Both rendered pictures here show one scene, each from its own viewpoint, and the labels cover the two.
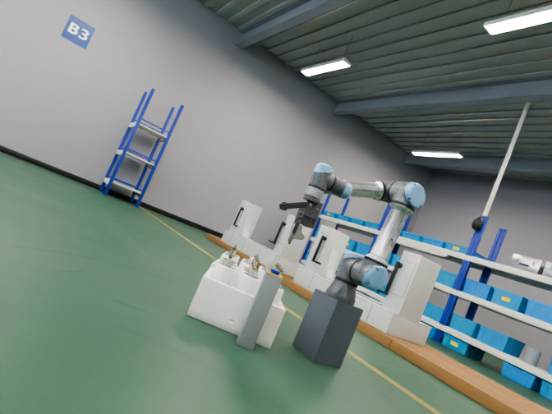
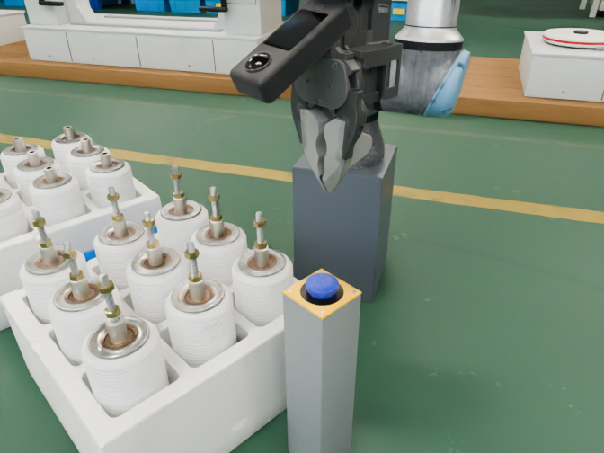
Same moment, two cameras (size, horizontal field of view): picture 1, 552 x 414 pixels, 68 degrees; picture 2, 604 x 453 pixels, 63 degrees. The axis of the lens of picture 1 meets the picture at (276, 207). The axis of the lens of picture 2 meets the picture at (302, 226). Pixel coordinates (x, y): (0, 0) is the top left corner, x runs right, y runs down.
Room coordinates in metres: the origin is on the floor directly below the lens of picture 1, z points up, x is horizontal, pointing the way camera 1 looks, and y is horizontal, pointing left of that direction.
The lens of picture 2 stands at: (1.34, 0.23, 0.69)
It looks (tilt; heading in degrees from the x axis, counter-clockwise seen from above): 31 degrees down; 320
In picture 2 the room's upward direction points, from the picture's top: 1 degrees counter-clockwise
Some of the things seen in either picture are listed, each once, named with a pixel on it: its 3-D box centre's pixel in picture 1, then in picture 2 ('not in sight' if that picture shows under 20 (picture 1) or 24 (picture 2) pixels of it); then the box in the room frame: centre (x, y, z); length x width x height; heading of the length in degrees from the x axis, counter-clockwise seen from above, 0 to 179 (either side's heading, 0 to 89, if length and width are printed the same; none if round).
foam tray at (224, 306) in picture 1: (237, 304); (171, 338); (1.98, -0.01, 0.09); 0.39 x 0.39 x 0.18; 3
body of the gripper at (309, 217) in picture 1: (307, 212); (346, 42); (1.69, -0.13, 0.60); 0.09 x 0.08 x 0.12; 93
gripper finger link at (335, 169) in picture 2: (297, 236); (351, 151); (1.68, -0.13, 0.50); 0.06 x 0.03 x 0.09; 93
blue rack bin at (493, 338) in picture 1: (499, 341); not in sight; (5.38, -3.42, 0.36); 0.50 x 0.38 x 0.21; 123
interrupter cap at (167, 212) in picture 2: not in sight; (181, 210); (2.10, -0.12, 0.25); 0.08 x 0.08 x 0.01
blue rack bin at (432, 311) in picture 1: (440, 315); not in sight; (6.20, -2.96, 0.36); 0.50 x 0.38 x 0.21; 120
